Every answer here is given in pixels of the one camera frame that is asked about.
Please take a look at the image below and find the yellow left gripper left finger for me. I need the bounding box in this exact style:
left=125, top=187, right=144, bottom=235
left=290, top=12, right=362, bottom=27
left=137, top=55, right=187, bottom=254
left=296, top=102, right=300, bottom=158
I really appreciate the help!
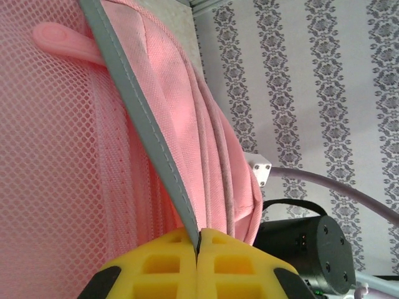
left=89, top=228, right=199, bottom=299

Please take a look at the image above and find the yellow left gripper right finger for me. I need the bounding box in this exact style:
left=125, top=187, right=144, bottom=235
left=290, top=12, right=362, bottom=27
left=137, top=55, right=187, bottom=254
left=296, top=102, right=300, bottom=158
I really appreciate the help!
left=197, top=228, right=316, bottom=299

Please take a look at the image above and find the pink backpack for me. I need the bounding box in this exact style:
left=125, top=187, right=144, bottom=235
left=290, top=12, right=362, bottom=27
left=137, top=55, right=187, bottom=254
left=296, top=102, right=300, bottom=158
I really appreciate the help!
left=0, top=0, right=264, bottom=299

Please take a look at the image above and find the thin black cable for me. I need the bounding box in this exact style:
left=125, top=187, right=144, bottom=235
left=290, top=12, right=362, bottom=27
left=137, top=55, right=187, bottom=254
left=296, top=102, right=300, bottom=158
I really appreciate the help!
left=262, top=198, right=328, bottom=219

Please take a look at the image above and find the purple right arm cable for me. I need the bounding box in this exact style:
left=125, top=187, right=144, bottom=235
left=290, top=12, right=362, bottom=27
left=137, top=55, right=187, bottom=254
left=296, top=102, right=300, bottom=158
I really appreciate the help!
left=270, top=164, right=399, bottom=225

